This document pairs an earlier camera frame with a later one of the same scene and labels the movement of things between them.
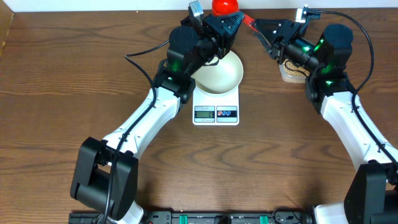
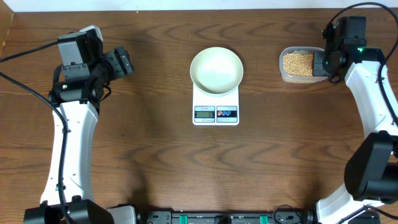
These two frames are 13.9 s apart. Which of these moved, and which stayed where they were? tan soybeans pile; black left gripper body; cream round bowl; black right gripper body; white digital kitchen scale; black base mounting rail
Moved: black left gripper body; black right gripper body
Stayed: tan soybeans pile; cream round bowl; white digital kitchen scale; black base mounting rail
